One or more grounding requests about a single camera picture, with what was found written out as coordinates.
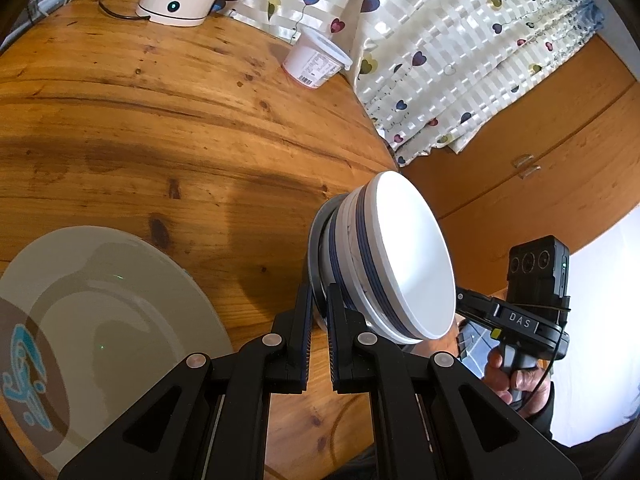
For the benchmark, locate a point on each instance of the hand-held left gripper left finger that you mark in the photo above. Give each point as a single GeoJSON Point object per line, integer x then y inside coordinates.
{"type": "Point", "coordinates": [302, 325]}

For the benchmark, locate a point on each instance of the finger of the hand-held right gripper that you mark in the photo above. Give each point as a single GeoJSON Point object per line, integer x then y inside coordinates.
{"type": "Point", "coordinates": [475, 305]}

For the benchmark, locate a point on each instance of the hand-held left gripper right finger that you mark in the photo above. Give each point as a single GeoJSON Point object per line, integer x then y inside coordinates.
{"type": "Point", "coordinates": [336, 332]}

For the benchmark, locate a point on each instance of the small white blue-band bowl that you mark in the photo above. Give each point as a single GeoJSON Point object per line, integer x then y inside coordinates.
{"type": "Point", "coordinates": [415, 260]}

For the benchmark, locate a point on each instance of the stainless steel bowl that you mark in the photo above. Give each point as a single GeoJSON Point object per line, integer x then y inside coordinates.
{"type": "Point", "coordinates": [316, 240]}

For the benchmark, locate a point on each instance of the large white blue-band bowl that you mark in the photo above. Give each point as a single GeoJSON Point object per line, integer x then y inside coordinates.
{"type": "Point", "coordinates": [346, 232]}

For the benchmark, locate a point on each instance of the large beige fish-print plate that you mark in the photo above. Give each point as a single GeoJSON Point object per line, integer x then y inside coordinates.
{"type": "Point", "coordinates": [130, 310]}

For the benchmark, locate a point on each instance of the person's right forearm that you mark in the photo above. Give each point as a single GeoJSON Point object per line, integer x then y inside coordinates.
{"type": "Point", "coordinates": [542, 425]}

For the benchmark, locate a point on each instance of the person's right hand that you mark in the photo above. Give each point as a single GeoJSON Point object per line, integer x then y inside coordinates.
{"type": "Point", "coordinates": [530, 390]}

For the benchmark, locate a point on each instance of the wooden cabinet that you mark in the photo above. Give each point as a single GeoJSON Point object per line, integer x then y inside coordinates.
{"type": "Point", "coordinates": [525, 205]}

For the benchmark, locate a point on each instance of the white plastic tub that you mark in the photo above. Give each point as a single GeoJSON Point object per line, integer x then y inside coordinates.
{"type": "Point", "coordinates": [312, 62]}

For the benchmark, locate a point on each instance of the heart-print curtain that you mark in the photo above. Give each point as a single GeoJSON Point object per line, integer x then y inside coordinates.
{"type": "Point", "coordinates": [425, 35]}

